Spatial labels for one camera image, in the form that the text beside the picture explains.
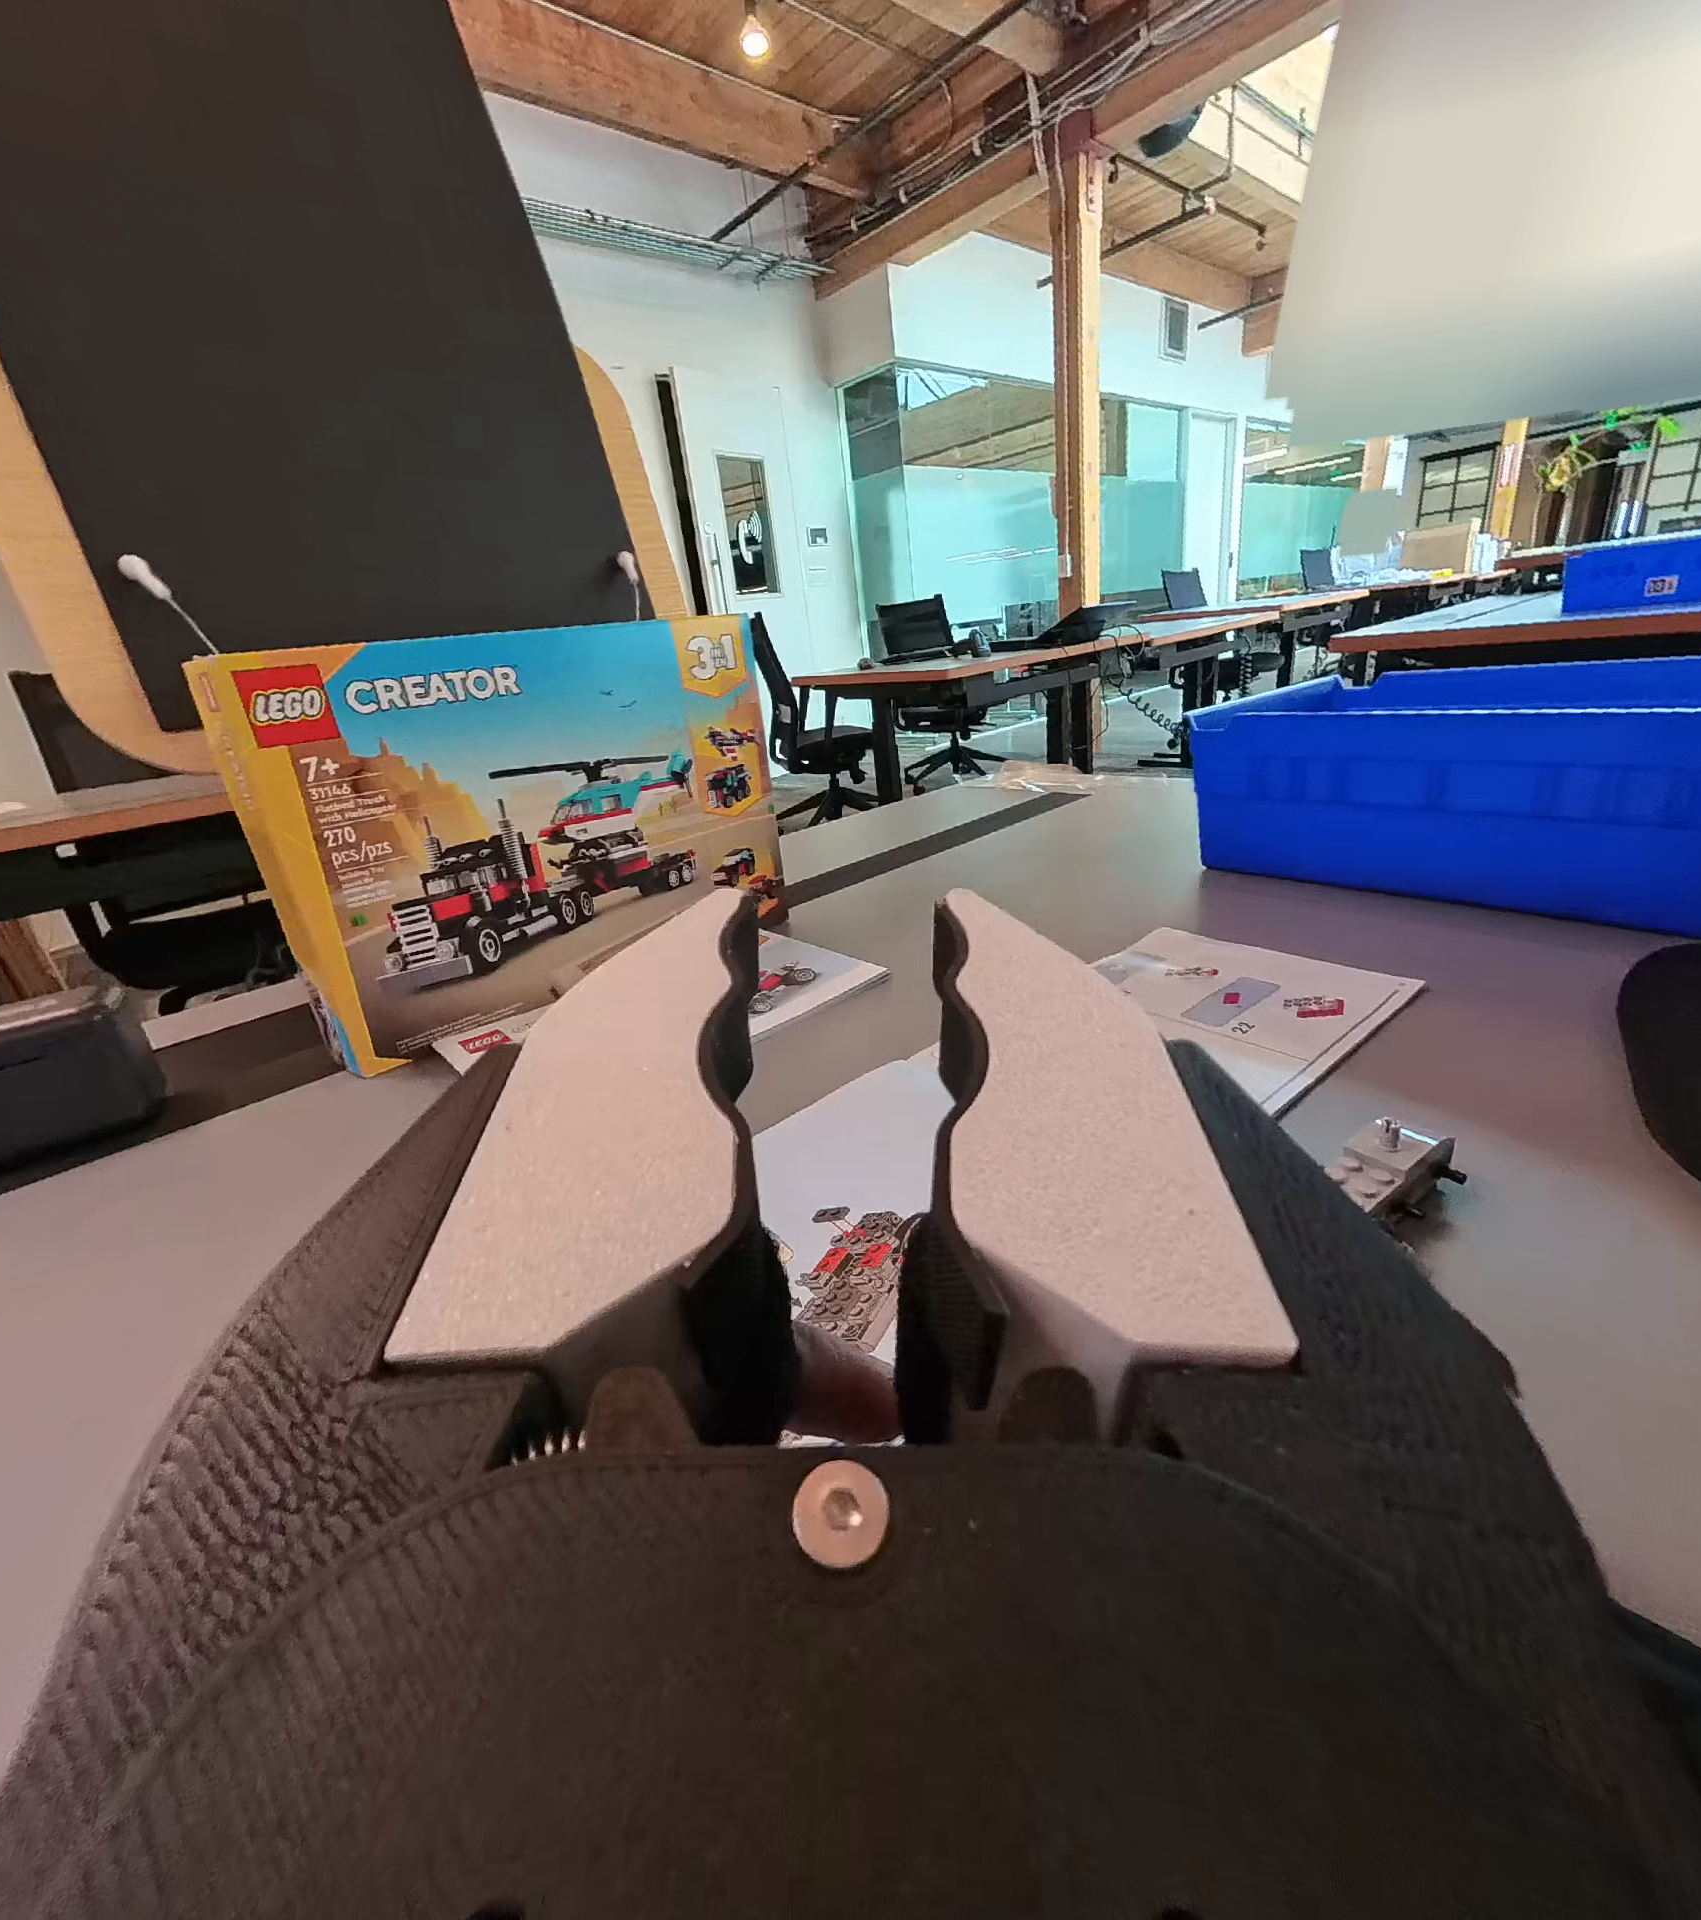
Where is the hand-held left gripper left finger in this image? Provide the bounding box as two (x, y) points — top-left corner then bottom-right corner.
(383, 889), (765, 1370)

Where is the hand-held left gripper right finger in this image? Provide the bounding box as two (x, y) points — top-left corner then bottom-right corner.
(932, 889), (1303, 1370)

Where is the grey red toy brick car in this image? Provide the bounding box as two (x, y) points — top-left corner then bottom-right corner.
(1322, 1112), (1470, 1240)

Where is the grey desk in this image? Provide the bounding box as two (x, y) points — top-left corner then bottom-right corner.
(0, 772), (1701, 1920)

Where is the long wood top desk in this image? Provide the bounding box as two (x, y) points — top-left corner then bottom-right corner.
(791, 589), (1373, 808)

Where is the wood edged work desk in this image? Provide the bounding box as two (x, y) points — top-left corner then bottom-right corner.
(1327, 576), (1701, 696)

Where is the open building instruction booklet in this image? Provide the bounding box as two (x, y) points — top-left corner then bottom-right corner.
(753, 927), (1429, 1353)

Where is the closed toy instruction booklet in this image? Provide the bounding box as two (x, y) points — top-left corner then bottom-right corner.
(432, 937), (894, 1080)

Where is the yellow toy set box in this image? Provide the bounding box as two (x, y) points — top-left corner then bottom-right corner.
(182, 613), (792, 1082)

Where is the black office chair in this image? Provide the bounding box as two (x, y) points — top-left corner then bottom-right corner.
(749, 610), (882, 831)
(873, 593), (1005, 793)

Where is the blue plastic crate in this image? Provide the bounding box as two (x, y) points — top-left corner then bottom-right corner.
(1185, 653), (1701, 948)

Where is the wooden pillar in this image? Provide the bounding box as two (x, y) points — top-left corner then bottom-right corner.
(1048, 134), (1111, 602)

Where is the small blue bin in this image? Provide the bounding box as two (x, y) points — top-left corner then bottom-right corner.
(1559, 525), (1701, 618)

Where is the green potted plant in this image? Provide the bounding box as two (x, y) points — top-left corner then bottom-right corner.
(1534, 405), (1685, 499)

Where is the wood top black frame desk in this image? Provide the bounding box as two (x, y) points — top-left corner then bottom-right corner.
(0, 777), (270, 1010)

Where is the black panel with wood frame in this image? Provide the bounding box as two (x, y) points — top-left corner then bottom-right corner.
(0, 0), (690, 778)

